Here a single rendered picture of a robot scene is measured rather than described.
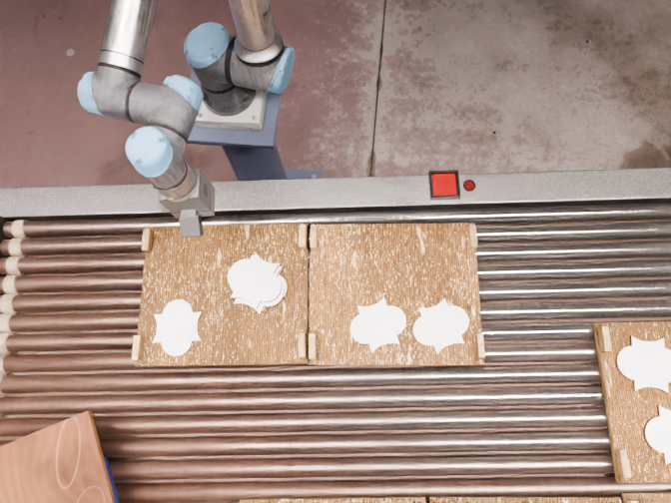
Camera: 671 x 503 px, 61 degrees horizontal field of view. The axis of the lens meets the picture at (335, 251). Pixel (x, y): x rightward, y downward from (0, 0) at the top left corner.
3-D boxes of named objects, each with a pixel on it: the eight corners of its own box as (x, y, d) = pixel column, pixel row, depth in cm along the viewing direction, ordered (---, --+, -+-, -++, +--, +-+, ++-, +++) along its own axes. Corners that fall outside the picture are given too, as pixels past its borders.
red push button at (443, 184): (431, 176, 147) (431, 174, 146) (454, 175, 147) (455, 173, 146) (432, 197, 145) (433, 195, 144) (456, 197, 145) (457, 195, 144)
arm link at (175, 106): (142, 64, 102) (119, 117, 99) (199, 76, 100) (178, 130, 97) (159, 89, 110) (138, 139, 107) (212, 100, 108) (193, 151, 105)
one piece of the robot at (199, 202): (145, 219, 106) (176, 245, 121) (192, 215, 105) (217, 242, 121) (149, 160, 109) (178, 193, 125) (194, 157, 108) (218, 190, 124)
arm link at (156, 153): (174, 125, 96) (157, 170, 94) (195, 154, 106) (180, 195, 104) (133, 116, 97) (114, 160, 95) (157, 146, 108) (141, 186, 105)
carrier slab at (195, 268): (149, 229, 145) (146, 227, 144) (308, 225, 144) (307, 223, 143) (137, 366, 135) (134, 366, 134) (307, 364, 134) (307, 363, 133)
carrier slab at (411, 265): (311, 226, 144) (310, 224, 142) (472, 225, 142) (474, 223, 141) (309, 365, 134) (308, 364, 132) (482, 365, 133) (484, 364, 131)
